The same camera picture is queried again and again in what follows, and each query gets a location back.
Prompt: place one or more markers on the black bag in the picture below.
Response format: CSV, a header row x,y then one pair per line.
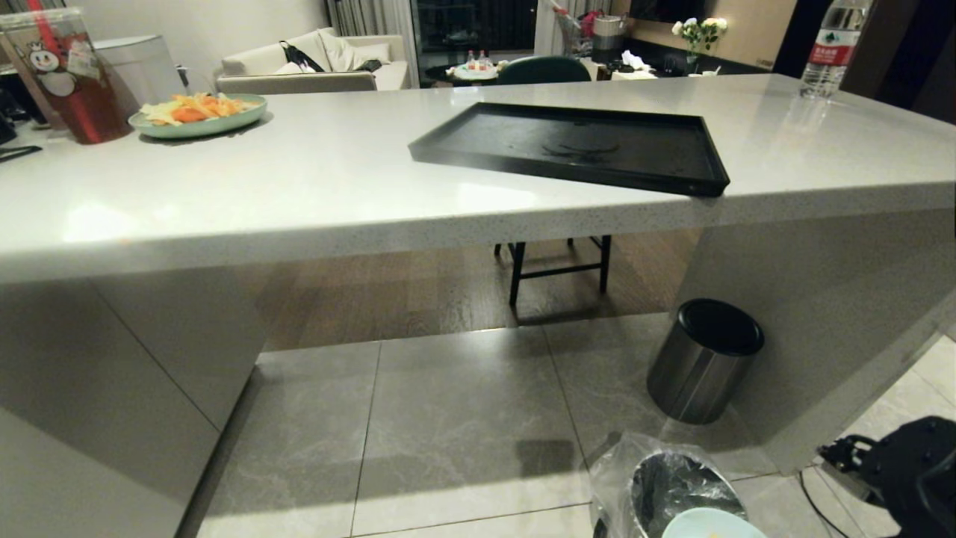
x,y
299,57

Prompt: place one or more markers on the red drinking straw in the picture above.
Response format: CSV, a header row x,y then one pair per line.
x,y
42,26

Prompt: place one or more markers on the pale blue dish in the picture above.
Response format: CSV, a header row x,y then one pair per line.
x,y
709,524

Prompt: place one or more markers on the dark green chair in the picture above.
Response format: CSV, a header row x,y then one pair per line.
x,y
541,70

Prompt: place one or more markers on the steel bin with black lid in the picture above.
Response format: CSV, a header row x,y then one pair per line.
x,y
691,377

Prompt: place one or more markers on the cream sofa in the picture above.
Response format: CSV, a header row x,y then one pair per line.
x,y
299,81

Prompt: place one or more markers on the clear plastic water bottle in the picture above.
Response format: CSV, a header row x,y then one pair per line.
x,y
829,52

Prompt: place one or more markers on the clear cup with red drink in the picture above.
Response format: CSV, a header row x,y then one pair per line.
x,y
89,104

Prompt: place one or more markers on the round dark table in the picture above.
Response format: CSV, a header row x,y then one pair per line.
x,y
448,73

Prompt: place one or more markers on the white tissue box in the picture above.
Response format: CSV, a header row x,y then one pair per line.
x,y
633,69

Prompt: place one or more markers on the bin with plastic bag liner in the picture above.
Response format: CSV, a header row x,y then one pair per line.
x,y
612,478

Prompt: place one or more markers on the open trash bin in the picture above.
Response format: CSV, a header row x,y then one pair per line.
x,y
672,486

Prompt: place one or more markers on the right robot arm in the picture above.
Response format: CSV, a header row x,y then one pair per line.
x,y
915,463

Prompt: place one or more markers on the orange and yellow food scraps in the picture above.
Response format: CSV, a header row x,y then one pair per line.
x,y
196,107

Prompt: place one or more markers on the cream cushion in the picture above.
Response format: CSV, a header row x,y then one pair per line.
x,y
351,51

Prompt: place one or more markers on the pale green plate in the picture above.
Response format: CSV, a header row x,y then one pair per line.
x,y
224,122

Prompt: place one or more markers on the white flower bouquet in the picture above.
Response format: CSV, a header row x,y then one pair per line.
x,y
698,31

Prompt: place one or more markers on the black rectangular tray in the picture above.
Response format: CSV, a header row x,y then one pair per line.
x,y
515,142

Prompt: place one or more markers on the grey curtain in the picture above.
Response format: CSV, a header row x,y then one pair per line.
x,y
373,19

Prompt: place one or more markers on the white cylindrical container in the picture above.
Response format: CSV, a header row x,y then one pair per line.
x,y
146,71

